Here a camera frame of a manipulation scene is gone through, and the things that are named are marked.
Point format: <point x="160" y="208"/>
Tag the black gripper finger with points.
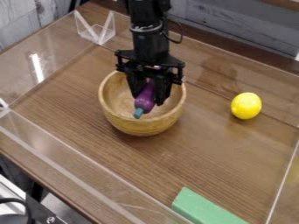
<point x="162" y="88"/>
<point x="136" y="82"/>

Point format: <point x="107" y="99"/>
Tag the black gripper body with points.
<point x="150" y="53"/>

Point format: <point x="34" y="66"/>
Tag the purple toy eggplant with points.
<point x="144" y="102"/>

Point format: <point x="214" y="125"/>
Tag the brown wooden bowl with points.
<point x="118" y="105"/>

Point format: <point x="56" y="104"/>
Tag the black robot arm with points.
<point x="148" y="13"/>

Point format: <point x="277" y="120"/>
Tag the yellow toy lemon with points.
<point x="246" y="106"/>

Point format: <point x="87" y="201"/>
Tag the green foam block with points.
<point x="200" y="211"/>

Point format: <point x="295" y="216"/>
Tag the black metal stand base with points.
<point x="42" y="214"/>

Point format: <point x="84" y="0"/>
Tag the clear acrylic enclosure wall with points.
<point x="120" y="179"/>

